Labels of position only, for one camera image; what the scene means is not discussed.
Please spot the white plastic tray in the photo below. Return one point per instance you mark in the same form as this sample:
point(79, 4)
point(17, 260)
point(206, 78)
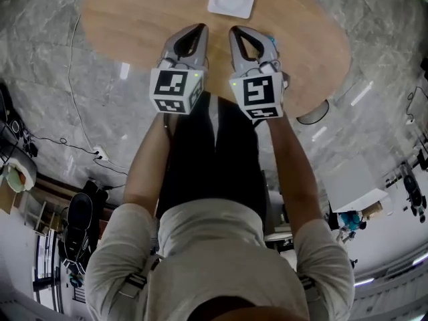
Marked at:
point(230, 0)

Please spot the oval wooden table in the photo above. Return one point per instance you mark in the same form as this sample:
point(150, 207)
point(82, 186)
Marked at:
point(140, 18)

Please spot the white table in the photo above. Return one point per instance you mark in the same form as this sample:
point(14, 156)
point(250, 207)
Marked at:
point(351, 179)

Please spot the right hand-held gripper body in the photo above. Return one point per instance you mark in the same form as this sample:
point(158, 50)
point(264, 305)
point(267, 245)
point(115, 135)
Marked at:
point(257, 92)

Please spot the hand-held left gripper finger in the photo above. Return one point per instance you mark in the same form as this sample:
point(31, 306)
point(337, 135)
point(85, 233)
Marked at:
point(204, 53)
point(170, 52)

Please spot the white power strip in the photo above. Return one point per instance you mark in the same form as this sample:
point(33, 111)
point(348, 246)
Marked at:
point(100, 153)

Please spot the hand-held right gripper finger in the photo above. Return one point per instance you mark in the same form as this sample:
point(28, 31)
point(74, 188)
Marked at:
point(265, 52)
point(235, 62)

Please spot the person's right forearm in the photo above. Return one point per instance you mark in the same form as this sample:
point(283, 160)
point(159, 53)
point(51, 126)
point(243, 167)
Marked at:
point(294, 179)

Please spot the person's left forearm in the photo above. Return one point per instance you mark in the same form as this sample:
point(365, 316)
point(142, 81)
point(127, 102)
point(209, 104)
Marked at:
point(147, 166)

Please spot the blue wrapper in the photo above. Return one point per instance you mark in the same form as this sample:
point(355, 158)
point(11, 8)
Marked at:
point(272, 40)

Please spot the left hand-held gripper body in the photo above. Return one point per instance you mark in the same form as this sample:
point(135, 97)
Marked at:
point(174, 85)

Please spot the person's black trousers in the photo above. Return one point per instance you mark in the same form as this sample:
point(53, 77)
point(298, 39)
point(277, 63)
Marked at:
point(214, 166)

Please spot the person's grey shirt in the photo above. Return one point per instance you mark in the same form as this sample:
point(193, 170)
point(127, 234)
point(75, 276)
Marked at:
point(217, 263)

